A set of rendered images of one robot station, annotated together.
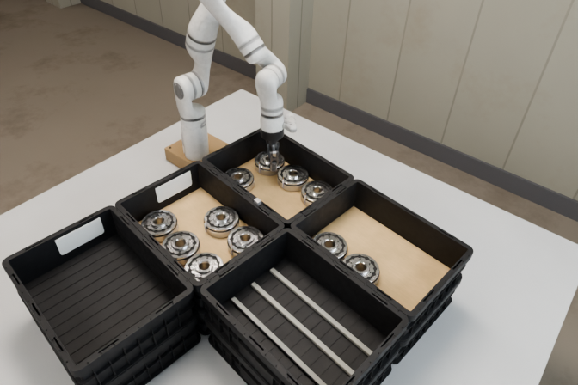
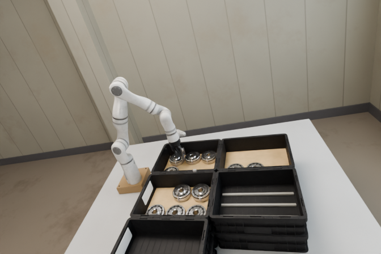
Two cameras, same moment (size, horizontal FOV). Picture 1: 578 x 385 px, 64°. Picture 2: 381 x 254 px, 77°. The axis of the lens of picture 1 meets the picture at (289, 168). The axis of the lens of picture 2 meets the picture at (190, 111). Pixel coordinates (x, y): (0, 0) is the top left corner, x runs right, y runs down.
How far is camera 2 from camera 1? 0.48 m
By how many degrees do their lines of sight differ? 25
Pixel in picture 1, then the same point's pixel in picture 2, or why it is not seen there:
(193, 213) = (164, 199)
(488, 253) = not seen: hidden behind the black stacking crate
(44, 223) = not seen: outside the picture
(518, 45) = (222, 71)
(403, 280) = (272, 163)
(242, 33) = (145, 102)
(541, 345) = (328, 155)
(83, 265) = not seen: outside the picture
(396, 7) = (166, 81)
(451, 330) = (299, 172)
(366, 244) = (246, 160)
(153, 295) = (183, 242)
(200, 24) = (119, 110)
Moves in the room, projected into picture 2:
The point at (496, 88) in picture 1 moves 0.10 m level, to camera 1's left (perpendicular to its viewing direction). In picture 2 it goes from (224, 91) to (217, 94)
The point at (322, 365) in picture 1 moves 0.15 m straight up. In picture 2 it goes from (280, 211) to (277, 187)
